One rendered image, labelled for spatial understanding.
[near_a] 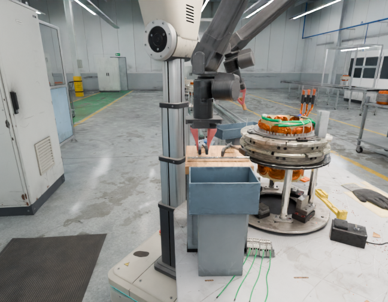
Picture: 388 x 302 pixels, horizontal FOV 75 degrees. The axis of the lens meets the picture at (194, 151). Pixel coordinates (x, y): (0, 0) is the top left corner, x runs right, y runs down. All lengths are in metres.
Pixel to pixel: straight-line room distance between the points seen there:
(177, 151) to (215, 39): 0.62
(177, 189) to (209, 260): 0.57
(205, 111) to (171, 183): 0.61
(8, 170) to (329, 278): 2.55
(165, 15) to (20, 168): 2.04
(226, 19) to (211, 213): 0.48
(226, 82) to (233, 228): 0.37
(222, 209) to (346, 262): 0.44
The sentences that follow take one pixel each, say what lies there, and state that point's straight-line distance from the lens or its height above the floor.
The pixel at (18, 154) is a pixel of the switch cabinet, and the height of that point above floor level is 0.61.
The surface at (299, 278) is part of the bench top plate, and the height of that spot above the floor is 0.78.
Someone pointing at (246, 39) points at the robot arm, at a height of 1.44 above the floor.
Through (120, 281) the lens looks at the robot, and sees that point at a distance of 1.56.
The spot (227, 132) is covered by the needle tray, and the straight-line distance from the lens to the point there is 1.13.
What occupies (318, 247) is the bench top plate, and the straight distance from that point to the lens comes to 0.94.
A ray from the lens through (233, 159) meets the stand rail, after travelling 0.73.
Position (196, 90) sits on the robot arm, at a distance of 0.71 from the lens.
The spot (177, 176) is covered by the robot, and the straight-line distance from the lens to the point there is 1.20.
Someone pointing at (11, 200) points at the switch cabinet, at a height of 0.17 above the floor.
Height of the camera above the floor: 1.32
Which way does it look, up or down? 18 degrees down
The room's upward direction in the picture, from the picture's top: straight up
